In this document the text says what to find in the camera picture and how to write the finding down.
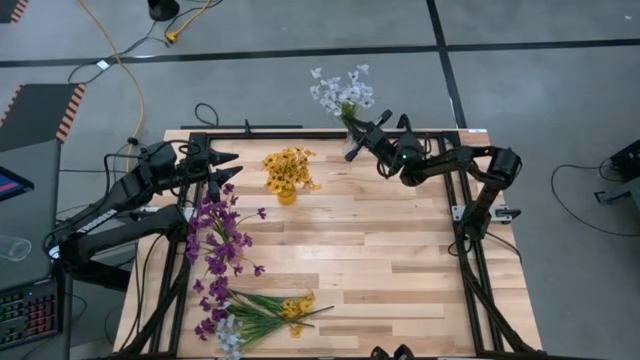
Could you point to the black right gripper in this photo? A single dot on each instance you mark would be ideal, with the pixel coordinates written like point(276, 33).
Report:
point(385, 147)

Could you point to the grey desk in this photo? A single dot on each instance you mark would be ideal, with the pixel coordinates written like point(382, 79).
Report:
point(30, 215)

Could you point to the clear glass vase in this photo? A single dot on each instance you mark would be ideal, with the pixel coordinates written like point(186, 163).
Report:
point(348, 148)

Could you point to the black mounting bar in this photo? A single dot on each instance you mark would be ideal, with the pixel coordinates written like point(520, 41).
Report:
point(240, 127)

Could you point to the black rounded object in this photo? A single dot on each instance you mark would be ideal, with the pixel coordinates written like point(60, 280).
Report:
point(380, 353)

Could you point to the silver mounting bracket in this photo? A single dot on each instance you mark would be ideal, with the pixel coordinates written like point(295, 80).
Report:
point(457, 212)

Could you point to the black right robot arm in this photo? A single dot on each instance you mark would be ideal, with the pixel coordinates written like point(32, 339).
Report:
point(450, 160)

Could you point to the yellow glass bottle vase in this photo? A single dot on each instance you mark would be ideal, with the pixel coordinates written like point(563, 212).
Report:
point(287, 198)

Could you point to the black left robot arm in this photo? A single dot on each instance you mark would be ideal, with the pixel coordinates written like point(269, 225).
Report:
point(125, 190)

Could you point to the black aluminium table frame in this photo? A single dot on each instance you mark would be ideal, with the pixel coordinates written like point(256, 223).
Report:
point(300, 135)

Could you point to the black frame bracket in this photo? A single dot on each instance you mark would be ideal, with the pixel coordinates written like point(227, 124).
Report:
point(402, 122)

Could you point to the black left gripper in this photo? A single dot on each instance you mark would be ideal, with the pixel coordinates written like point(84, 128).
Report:
point(195, 165)

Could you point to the black round stand base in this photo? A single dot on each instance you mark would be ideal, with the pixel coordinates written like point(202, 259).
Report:
point(162, 9)

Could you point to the black mat orange striped edge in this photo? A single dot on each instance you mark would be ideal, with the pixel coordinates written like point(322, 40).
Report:
point(7, 7)
point(35, 115)

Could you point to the black backlit keyboard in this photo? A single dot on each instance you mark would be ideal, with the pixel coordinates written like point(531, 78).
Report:
point(27, 312)

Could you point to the white artificial flower bunch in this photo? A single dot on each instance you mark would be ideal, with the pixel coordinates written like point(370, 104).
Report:
point(325, 92)
point(360, 95)
point(227, 341)

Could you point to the black equipment box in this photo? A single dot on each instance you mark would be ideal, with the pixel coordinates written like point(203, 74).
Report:
point(625, 160)

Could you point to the laptop screen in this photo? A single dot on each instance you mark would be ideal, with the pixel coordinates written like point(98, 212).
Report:
point(12, 184)

